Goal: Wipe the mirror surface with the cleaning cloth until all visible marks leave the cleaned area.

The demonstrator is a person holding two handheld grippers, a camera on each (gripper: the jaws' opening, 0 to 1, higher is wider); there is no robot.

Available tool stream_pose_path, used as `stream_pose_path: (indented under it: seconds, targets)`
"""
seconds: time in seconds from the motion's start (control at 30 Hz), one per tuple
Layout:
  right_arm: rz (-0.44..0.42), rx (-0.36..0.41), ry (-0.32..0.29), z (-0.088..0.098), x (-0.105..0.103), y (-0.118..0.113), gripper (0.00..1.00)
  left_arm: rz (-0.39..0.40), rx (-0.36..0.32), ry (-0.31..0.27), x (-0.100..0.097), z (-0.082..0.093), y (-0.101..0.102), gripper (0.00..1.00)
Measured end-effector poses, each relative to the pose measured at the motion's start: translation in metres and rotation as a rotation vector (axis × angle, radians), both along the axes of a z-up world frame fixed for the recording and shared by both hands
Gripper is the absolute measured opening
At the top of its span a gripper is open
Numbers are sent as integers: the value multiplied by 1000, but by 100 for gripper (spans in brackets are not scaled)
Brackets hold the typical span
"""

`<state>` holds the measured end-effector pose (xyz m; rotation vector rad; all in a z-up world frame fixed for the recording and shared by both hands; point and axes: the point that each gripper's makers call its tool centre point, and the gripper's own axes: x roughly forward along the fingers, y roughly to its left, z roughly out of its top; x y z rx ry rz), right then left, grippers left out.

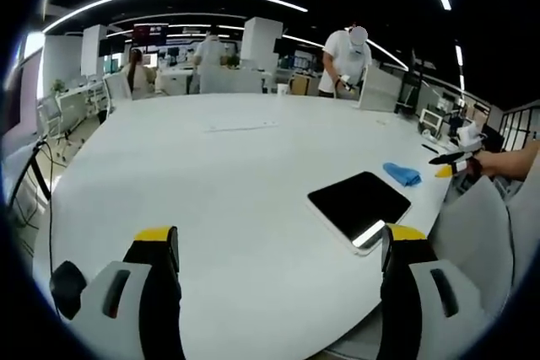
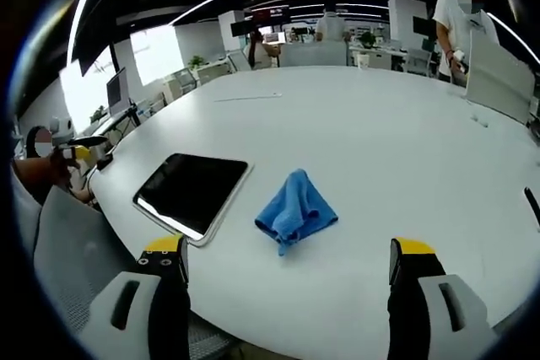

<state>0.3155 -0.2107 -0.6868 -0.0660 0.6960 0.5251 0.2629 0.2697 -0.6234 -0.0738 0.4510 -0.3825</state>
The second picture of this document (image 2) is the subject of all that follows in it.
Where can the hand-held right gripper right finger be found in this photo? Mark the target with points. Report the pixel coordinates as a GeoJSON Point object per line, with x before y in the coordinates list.
{"type": "Point", "coordinates": [411, 292]}

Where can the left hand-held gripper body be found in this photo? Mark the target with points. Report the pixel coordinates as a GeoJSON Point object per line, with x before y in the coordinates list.
{"type": "Point", "coordinates": [61, 128]}

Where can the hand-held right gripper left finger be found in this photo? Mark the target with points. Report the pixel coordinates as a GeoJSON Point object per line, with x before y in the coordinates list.
{"type": "Point", "coordinates": [166, 292]}

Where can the black tablet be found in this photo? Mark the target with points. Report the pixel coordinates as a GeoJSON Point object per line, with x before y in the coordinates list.
{"type": "Point", "coordinates": [192, 193]}

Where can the blue cleaning cloth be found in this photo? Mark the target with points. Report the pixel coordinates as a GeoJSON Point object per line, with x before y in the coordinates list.
{"type": "Point", "coordinates": [295, 212]}

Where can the person's left hand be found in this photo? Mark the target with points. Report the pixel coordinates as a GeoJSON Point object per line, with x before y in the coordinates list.
{"type": "Point", "coordinates": [63, 168]}

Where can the small black clamp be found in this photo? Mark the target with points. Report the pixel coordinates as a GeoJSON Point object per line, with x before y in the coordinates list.
{"type": "Point", "coordinates": [105, 161]}

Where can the computer monitor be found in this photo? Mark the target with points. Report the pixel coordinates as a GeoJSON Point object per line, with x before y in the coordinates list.
{"type": "Point", "coordinates": [117, 92]}

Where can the grey mesh office chair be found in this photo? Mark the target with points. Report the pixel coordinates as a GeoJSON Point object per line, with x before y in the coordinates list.
{"type": "Point", "coordinates": [80, 246]}

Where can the green potted plant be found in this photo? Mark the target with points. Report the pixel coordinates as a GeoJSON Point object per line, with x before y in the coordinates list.
{"type": "Point", "coordinates": [367, 39]}
{"type": "Point", "coordinates": [196, 61]}

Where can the black flat object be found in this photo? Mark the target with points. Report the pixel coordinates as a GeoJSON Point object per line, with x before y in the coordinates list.
{"type": "Point", "coordinates": [532, 208]}

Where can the grey desk divider panel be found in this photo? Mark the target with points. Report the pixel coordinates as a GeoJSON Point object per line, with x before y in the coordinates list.
{"type": "Point", "coordinates": [498, 79]}

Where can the white cup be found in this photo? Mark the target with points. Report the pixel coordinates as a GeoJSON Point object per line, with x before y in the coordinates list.
{"type": "Point", "coordinates": [363, 61]}

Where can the grey chair backrest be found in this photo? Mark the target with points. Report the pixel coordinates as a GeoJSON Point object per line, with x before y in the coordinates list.
{"type": "Point", "coordinates": [314, 54]}

